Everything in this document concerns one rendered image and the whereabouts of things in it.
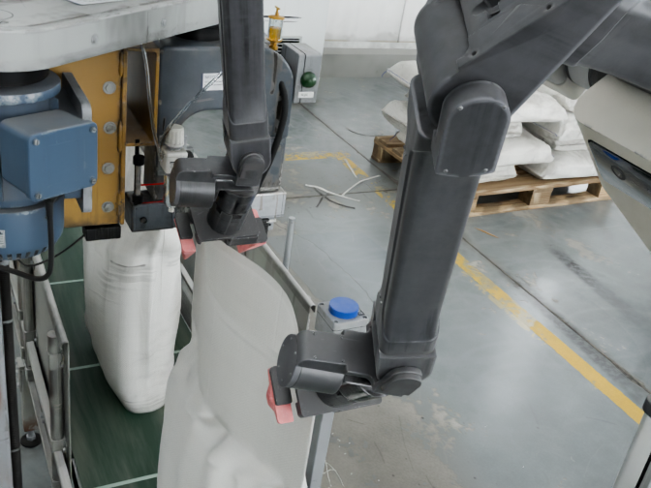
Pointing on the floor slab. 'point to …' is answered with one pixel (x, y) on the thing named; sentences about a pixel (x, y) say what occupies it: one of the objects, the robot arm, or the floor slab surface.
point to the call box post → (319, 449)
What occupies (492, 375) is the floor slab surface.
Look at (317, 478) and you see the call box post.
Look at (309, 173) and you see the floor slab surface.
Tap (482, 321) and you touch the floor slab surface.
